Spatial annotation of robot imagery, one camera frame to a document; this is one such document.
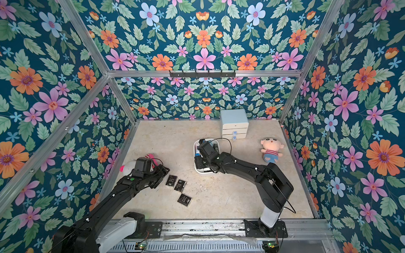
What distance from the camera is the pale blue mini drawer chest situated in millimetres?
1001

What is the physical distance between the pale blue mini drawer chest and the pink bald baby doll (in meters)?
0.14

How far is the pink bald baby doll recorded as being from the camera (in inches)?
37.3
